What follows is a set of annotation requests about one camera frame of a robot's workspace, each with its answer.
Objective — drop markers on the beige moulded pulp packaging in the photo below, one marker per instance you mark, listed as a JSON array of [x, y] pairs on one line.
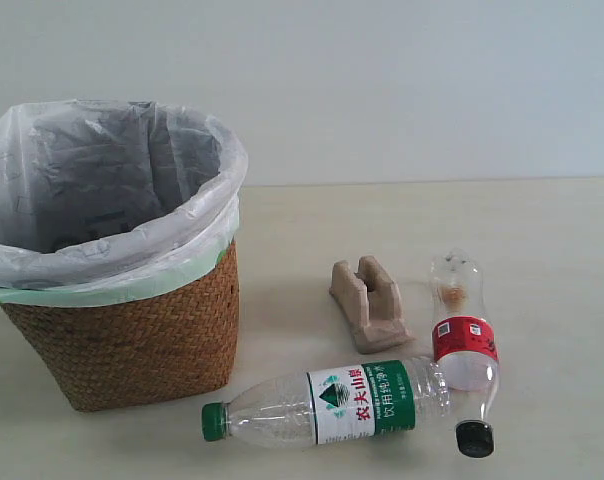
[[371, 303]]

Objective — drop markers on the green-label clear water bottle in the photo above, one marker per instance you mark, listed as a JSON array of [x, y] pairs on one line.
[[332, 405]]

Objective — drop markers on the red-label clear plastic bottle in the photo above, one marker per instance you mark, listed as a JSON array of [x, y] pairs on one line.
[[464, 346]]

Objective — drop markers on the translucent white bin liner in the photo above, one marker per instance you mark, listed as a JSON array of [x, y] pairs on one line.
[[107, 202]]

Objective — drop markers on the woven wicker waste basket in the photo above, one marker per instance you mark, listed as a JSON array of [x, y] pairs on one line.
[[179, 344]]

